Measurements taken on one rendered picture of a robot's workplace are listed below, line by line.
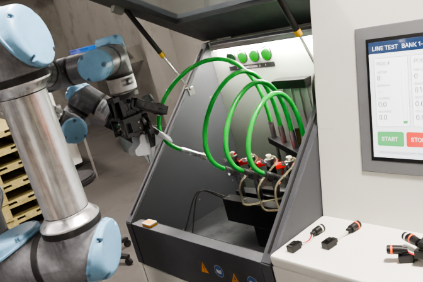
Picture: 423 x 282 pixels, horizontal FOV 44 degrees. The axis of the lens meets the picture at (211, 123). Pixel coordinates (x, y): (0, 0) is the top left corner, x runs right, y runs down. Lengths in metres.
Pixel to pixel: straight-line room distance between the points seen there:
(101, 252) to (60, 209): 0.11
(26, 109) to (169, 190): 1.03
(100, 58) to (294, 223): 0.64
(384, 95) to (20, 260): 0.86
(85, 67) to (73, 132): 0.30
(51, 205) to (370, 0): 0.84
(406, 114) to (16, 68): 0.83
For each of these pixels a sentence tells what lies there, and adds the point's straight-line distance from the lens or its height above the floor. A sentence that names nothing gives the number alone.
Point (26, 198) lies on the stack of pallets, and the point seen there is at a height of 0.31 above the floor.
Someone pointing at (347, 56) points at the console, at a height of 1.38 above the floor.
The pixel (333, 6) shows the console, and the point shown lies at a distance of 1.37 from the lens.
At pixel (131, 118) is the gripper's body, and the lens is 1.39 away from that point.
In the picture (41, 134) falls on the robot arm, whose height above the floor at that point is 1.46.
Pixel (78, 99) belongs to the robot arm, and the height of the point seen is 1.42.
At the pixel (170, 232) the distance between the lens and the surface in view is 1.66.
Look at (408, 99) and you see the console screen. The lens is 1.25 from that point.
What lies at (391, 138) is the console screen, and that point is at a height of 1.19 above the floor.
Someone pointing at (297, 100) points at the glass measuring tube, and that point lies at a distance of 1.74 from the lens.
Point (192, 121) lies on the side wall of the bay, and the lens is 1.95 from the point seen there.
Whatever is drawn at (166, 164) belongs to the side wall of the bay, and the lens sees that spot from 1.89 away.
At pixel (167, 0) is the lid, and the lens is 1.73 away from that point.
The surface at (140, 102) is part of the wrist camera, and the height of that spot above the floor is 1.39.
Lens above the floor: 1.60
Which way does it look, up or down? 13 degrees down
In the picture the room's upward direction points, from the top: 15 degrees counter-clockwise
